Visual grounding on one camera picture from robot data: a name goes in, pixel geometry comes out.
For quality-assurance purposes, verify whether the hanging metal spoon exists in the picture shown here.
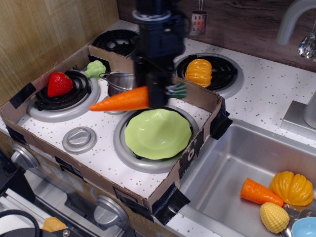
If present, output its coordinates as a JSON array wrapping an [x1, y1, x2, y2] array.
[[297, 23, 316, 61]]

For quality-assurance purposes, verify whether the orange toy pumpkin on burner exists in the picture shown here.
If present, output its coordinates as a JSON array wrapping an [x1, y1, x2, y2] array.
[[185, 59, 212, 88]]

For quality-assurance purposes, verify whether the metal spatula hanging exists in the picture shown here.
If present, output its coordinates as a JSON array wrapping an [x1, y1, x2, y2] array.
[[189, 0, 208, 36]]

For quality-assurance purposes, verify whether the silver oven knob right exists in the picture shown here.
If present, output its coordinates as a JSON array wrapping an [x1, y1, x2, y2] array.
[[93, 195, 128, 230]]

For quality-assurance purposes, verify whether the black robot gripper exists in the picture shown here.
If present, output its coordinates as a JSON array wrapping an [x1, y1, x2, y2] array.
[[132, 0, 188, 109]]

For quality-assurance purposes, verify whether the back right black burner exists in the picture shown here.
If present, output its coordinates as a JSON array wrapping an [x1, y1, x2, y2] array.
[[174, 53, 244, 99]]

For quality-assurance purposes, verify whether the back left black burner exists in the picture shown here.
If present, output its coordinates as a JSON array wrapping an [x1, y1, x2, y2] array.
[[91, 30, 138, 56]]

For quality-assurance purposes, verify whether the light blue plastic bowl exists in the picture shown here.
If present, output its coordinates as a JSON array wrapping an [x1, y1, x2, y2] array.
[[291, 217, 316, 237]]

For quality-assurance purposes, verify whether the red toy strawberry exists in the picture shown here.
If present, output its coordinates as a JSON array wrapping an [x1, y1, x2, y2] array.
[[47, 72, 73, 97]]

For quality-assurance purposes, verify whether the orange toy bottom left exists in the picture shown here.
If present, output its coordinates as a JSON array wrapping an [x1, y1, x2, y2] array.
[[42, 217, 67, 232]]

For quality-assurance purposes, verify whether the brown cardboard fence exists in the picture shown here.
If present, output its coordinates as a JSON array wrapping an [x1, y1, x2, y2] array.
[[0, 44, 233, 226]]

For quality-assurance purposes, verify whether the front left black burner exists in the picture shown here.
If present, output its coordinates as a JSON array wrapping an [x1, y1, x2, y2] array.
[[27, 70, 100, 122]]

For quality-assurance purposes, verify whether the black cable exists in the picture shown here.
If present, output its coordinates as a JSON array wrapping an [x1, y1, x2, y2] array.
[[0, 210, 40, 237]]

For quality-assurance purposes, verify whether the silver oven knob left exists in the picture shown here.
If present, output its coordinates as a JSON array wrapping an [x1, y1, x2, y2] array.
[[11, 144, 40, 170]]

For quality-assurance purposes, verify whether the green toy broccoli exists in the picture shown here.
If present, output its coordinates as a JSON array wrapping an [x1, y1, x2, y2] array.
[[84, 60, 107, 78]]

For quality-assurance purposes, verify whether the orange toy carrot piece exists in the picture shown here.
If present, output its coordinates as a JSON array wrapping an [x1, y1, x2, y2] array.
[[240, 178, 284, 207]]

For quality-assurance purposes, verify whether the silver oven knob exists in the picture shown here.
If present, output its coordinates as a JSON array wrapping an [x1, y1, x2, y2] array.
[[93, 195, 128, 230], [11, 144, 40, 170]]

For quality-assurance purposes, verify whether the black burner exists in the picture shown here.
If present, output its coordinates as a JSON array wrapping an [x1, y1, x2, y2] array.
[[27, 70, 100, 122], [174, 53, 244, 99], [91, 30, 138, 56]]

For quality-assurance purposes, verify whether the orange toy pumpkin in sink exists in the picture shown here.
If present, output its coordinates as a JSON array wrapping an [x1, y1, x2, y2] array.
[[269, 171, 314, 206]]

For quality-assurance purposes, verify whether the yellow toy corn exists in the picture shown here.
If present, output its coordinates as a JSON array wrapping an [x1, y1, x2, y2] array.
[[260, 202, 290, 234]]

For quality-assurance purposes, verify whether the stainless steel sink basin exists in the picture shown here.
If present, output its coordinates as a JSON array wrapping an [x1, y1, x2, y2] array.
[[180, 119, 316, 237]]

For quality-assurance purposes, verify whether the orange toy carrot green top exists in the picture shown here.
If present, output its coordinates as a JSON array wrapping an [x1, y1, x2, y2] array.
[[89, 82, 187, 112]]

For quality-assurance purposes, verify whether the light green plastic plate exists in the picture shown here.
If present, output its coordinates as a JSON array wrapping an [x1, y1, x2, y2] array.
[[124, 109, 192, 160]]

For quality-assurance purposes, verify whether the stainless steel pot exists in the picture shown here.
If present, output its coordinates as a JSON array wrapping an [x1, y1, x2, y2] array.
[[98, 73, 137, 96]]

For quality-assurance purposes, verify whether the silver knob on stovetop front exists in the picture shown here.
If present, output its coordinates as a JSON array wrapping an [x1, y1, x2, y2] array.
[[62, 127, 97, 155]]

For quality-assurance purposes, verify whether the silver faucet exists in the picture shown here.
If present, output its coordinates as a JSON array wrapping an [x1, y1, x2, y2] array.
[[276, 0, 316, 45]]

